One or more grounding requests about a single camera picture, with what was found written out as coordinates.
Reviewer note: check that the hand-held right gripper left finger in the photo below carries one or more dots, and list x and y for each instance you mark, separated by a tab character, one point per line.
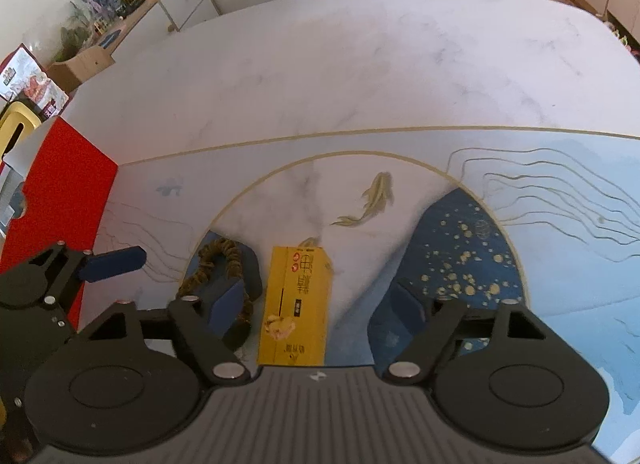
225	309

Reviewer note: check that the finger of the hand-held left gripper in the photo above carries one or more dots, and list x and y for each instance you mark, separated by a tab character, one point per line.
115	261

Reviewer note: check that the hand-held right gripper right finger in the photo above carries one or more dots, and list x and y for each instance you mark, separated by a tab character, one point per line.
405	309

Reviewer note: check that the brown hair scrunchie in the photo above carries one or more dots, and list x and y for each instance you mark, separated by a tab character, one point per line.
220	254

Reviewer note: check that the yellow snack packet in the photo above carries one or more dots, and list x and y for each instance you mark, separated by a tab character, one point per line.
292	304

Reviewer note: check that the red cardboard box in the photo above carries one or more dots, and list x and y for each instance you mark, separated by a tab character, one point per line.
70	184

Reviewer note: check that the blue printed table mat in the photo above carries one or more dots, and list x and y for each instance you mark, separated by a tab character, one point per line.
500	224

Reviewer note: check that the yellow green tissue box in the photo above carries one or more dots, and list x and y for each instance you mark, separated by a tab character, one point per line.
15	124

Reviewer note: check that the red white snack bag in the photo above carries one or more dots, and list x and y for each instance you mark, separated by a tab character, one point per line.
30	84

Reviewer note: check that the brown cardboard box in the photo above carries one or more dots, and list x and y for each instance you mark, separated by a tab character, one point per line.
80	66

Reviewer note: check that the clear bag of plants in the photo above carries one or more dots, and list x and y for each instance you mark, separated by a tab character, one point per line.
77	29

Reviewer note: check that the row of shoes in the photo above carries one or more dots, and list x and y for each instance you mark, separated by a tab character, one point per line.
625	41

